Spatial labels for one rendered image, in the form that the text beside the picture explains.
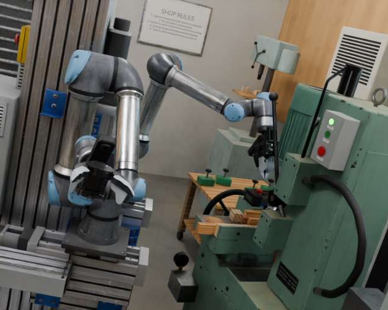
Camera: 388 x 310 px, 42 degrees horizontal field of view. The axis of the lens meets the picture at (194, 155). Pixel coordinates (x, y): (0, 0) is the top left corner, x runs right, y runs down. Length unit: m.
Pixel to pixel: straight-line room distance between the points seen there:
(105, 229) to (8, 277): 0.35
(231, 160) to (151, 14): 1.52
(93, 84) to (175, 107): 3.35
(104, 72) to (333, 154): 0.75
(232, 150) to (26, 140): 2.48
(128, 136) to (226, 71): 3.54
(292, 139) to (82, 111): 0.75
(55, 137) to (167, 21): 3.00
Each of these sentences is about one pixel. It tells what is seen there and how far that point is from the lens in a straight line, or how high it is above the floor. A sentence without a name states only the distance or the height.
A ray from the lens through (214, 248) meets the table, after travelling 1.90.
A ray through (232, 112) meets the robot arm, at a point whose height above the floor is 1.32.
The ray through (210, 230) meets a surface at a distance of 1.90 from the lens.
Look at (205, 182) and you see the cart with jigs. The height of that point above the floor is 0.55.
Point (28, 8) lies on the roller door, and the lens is 4.59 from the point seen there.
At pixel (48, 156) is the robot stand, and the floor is 1.03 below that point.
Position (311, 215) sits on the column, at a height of 1.14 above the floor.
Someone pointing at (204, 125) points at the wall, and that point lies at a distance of 5.10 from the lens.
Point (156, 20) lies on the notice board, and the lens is 4.74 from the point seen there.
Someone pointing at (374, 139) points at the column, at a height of 1.44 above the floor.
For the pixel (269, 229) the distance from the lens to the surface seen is 1.74.
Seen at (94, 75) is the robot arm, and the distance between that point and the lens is 1.63.
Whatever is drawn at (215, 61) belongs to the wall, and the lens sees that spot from 4.98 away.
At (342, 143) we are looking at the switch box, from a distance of 1.55.
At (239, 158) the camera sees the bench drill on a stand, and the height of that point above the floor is 0.59.
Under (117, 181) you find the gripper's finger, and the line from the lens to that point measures 1.26.
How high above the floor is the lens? 1.68
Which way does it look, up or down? 16 degrees down
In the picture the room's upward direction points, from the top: 14 degrees clockwise
